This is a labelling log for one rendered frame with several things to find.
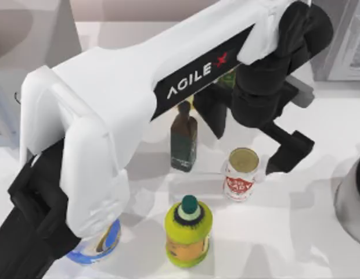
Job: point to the dark green bottle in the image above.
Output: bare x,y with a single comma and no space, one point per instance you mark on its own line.
183,139

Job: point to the red and white can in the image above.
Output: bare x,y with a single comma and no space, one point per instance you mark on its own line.
241,177

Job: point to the pale grey rounded box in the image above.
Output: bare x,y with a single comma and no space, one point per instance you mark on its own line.
302,92

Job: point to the grey and black pot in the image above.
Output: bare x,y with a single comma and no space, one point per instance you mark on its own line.
352,200

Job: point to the grey cabinet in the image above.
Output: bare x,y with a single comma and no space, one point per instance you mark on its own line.
342,37

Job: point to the yellow-green bottle with green cap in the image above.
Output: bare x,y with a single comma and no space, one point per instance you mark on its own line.
187,232

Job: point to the blue and white cup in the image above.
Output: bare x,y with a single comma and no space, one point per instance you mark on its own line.
101,247

